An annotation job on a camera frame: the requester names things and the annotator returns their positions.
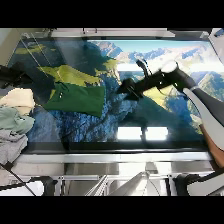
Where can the silver frame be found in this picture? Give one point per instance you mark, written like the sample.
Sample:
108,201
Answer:
100,166

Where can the pale green garment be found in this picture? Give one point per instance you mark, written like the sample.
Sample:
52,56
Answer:
13,120

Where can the green shirt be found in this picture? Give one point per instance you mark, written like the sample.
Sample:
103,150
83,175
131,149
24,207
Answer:
80,100

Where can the cream garment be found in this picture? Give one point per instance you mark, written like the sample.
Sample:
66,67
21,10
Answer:
18,99

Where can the grey garment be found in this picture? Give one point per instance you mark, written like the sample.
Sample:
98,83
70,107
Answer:
10,146

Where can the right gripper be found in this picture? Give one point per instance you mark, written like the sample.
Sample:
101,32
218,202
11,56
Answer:
137,88

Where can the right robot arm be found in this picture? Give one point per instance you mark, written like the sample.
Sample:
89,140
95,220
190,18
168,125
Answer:
206,106

